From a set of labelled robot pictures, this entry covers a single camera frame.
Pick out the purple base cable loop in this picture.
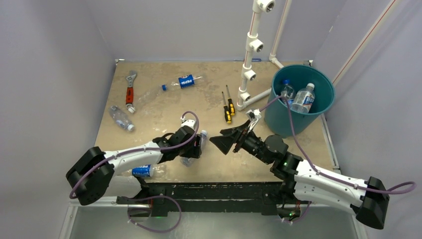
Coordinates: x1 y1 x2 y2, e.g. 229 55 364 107
126 195 182 234

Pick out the white pipe on wall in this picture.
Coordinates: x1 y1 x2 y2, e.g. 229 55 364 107
269 0 292 69

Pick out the flattened clear bottle white cap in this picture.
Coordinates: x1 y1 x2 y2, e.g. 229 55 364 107
133 86 164 113

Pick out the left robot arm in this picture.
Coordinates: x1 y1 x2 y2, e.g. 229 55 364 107
65 126 198 206

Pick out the small clear bottle far left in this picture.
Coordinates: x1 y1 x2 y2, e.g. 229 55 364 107
108 106 135 132

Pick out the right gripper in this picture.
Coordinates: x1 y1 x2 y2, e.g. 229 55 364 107
210 119 272 165

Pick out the Pepsi bottle near base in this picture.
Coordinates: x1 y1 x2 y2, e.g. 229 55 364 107
131 164 166 178

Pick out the yellow-black screwdriver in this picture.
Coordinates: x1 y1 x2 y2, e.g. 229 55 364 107
221 92 232 124
226 85 235 116

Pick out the teal plastic bin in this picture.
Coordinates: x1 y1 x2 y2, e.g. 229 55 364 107
264 65 335 137

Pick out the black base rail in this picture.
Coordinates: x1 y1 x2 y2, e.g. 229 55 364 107
116 182 296 217

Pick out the red handled adjustable wrench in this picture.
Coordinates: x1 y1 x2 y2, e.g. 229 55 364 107
125 70 137 113

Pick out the right yellow-black screwdriver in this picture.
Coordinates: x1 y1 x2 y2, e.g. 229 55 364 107
226 85 235 116

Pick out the clear bottle blue-orange label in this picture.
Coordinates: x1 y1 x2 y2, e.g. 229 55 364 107
291 83 315 114

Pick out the left yellow-black screwdriver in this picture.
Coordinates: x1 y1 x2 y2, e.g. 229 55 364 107
221 92 232 124

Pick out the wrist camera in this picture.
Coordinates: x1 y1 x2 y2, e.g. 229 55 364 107
181 118 198 130
246 109 262 132

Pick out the Pepsi bottle at back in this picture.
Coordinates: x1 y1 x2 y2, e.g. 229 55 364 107
161 74 206 92

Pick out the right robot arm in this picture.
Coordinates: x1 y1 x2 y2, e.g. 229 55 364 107
210 121 390 230

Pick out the white PVC pipe stand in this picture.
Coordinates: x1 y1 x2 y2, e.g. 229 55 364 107
235 0 275 111

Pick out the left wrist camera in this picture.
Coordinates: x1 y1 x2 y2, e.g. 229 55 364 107
181 118 198 130

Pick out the clear bottle red logo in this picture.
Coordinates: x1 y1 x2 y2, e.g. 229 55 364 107
181 130 208 167

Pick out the Pepsi bottle blue cap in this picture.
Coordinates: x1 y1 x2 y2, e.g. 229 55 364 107
280 79 296 105

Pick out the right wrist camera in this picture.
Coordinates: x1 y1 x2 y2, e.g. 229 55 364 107
246 109 262 132

